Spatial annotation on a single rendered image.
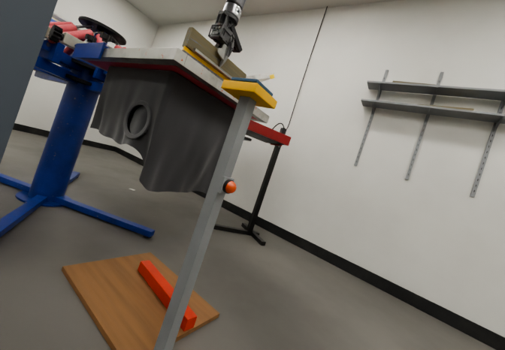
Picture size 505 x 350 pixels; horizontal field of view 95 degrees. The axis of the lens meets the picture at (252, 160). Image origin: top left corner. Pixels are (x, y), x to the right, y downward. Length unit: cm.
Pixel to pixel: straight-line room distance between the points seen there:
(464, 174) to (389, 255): 97
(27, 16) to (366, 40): 308
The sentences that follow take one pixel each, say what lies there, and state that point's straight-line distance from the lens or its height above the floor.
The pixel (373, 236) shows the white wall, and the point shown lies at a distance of 270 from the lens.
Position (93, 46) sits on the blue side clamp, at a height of 99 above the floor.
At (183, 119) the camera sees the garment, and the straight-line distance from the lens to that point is 91.
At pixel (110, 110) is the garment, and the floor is 76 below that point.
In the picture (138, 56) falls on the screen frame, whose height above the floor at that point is 96.
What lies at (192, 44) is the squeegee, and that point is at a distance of 99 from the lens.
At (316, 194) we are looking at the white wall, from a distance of 280.
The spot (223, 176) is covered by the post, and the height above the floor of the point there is 67.
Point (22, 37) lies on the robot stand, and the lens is 65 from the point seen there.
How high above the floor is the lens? 74
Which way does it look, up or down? 1 degrees up
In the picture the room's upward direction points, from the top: 19 degrees clockwise
